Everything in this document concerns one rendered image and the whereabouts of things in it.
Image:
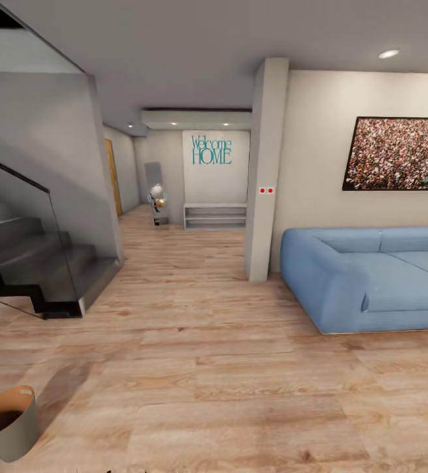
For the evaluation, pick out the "picture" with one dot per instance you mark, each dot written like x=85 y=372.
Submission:
x=388 y=154

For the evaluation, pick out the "stairs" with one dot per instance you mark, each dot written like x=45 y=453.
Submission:
x=41 y=273

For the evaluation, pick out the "sofa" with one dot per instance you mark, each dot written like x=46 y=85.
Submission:
x=359 y=280

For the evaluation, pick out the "door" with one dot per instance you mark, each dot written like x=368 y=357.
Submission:
x=113 y=177

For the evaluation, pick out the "trash can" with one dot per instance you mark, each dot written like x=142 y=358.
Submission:
x=19 y=428

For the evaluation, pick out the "standing mirror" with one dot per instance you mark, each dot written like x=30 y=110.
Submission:
x=157 y=196

